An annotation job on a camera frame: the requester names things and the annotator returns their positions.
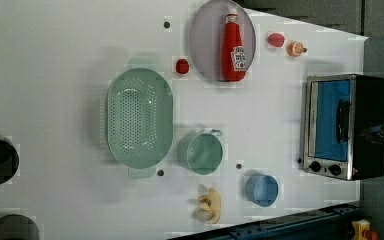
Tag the black toaster oven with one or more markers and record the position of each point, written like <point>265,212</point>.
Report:
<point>338,110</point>

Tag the yellow red clamp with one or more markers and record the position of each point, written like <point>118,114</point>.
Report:
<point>362,231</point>

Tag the blue plastic cup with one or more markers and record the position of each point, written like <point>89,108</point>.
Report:
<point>262,190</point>

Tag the red green strawberry toy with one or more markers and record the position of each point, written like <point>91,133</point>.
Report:
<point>276,40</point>

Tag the red ketchup bottle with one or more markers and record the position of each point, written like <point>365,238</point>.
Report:
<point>233,58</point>

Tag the peeled banana toy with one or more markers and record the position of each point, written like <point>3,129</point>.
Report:
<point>209,207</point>

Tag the grey round plate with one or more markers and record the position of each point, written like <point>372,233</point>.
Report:
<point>207,32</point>

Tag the small red strawberry toy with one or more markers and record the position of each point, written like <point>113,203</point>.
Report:
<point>182,66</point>

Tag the green perforated colander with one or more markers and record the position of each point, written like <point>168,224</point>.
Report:
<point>140,125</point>

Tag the green handled mug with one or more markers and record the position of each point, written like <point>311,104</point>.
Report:
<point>202,153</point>

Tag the black round mount lower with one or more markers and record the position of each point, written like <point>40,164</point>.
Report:
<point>18,227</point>

